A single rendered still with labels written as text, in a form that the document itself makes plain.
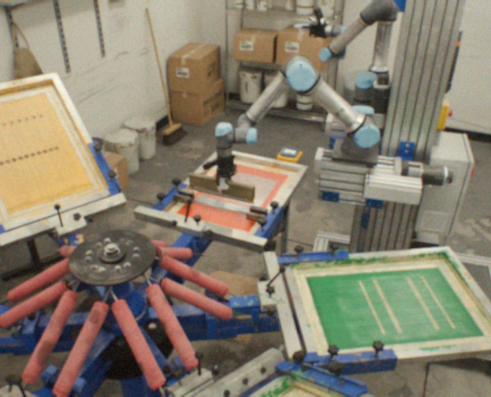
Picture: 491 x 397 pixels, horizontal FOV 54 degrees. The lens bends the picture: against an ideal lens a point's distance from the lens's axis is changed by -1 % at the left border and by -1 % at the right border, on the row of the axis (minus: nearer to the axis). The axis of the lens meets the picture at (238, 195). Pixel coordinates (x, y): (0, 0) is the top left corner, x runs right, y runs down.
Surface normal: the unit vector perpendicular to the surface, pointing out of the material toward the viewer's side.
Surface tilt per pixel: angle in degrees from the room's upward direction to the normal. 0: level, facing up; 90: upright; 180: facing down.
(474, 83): 90
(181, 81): 90
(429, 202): 90
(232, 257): 0
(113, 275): 0
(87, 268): 0
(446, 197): 90
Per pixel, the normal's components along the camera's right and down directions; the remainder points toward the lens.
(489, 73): -0.40, 0.49
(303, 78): -0.13, 0.46
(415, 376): 0.00, -0.84
